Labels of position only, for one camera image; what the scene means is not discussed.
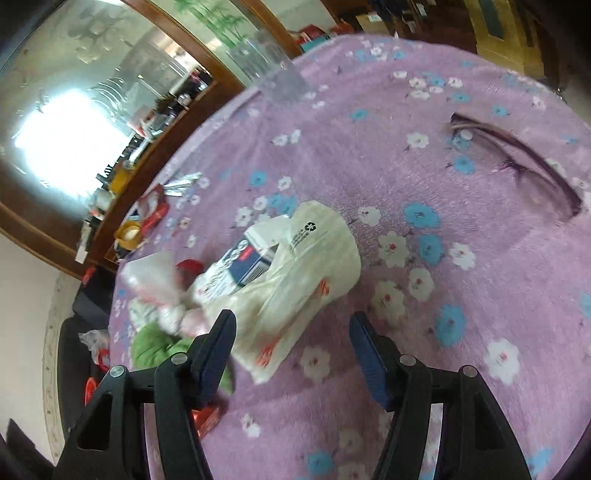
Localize blue white carton box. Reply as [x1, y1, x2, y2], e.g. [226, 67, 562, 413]
[193, 233, 279, 303]

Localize wooden framed glass door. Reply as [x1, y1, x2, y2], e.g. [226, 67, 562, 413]
[1, 1, 301, 277]

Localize red packet under finger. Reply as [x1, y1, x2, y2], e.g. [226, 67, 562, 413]
[192, 405, 221, 439]

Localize yellow tape roll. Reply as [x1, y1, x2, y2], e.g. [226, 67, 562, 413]
[114, 220, 143, 250]

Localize crumpled clear plastic wrapper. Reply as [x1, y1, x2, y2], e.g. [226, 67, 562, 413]
[121, 251, 211, 338]

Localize clear drinking glass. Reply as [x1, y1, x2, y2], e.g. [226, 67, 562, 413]
[228, 30, 310, 103]

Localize purple frame eyeglasses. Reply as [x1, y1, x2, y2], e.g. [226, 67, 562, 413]
[450, 113, 584, 222]

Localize white plastic bag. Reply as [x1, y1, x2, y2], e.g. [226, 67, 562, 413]
[190, 201, 361, 384]

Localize purple floral tablecloth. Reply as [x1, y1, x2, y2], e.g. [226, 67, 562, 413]
[138, 36, 590, 479]

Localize red snack wrapper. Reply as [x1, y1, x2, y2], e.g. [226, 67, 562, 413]
[137, 184, 169, 236]

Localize silver foil wrapper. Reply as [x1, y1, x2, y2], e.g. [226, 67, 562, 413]
[163, 172, 202, 197]

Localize green cloth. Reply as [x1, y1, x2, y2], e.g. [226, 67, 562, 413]
[130, 320, 235, 396]

